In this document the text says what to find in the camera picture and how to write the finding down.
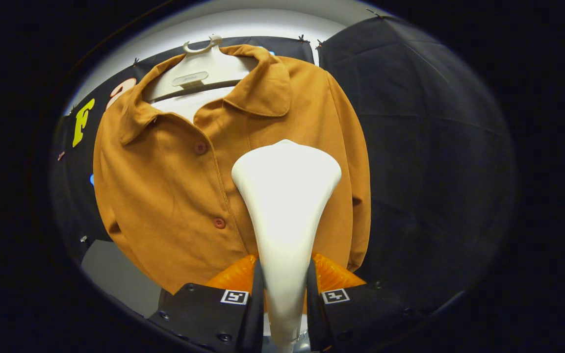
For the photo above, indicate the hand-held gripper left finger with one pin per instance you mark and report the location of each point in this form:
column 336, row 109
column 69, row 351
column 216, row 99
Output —
column 214, row 314

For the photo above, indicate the white garment steamer head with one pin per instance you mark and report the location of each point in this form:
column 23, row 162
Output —
column 286, row 206

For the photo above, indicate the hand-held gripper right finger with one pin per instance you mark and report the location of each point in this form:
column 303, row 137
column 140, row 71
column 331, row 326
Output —
column 361, row 314

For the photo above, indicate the grey cabinet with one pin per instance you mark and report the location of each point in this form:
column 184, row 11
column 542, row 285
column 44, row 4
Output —
column 115, row 274

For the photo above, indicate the brown button shirt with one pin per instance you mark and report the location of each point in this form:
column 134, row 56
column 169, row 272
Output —
column 165, row 196

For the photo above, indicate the white clothes hanger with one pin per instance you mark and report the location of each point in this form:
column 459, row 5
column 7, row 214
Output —
column 204, row 66

